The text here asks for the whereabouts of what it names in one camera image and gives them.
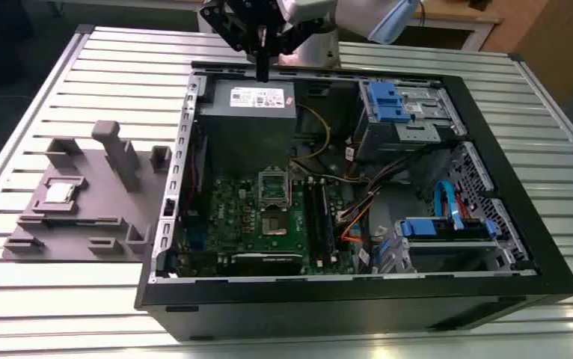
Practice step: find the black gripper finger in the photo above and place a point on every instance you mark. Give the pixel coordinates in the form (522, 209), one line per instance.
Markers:
(291, 41)
(225, 30)

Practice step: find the silver square CPU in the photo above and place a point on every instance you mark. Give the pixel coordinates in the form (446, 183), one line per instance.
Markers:
(60, 192)

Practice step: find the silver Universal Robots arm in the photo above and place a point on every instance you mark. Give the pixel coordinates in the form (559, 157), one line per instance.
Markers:
(316, 48)

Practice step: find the blue plastic drive latch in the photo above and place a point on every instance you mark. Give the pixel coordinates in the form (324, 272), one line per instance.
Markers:
(383, 101)

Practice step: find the grey power supply unit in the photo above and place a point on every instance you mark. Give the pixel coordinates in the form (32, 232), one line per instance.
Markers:
(245, 138)

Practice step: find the grey metal disk bay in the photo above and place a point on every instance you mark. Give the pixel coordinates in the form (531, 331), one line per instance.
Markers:
(451, 245)
(415, 132)

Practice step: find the white four pin socket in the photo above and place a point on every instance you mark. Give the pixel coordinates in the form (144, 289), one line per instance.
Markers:
(241, 193)

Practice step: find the black RAM slot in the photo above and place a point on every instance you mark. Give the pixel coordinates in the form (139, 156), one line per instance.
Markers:
(311, 220)

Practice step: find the green Dell motherboard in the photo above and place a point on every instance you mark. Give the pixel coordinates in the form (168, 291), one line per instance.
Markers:
(225, 224)

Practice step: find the wooden cabinet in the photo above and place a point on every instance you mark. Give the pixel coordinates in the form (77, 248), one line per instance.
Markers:
(555, 37)

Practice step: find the grey plastic parts rack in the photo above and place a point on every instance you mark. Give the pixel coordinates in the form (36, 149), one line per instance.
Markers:
(101, 209)

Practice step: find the hard disk in blue carrier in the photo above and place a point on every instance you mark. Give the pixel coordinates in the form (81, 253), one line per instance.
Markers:
(418, 229)

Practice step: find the blue board connector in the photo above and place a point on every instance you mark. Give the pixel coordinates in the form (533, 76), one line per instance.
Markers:
(196, 241)

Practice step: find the black graphics card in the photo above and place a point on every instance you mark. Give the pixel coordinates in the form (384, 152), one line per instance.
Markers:
(265, 263)

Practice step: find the RAM stick with gold contacts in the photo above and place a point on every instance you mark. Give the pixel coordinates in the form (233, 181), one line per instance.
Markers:
(66, 221)

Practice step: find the black open PC case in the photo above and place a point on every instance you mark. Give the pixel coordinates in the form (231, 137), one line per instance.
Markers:
(316, 295)

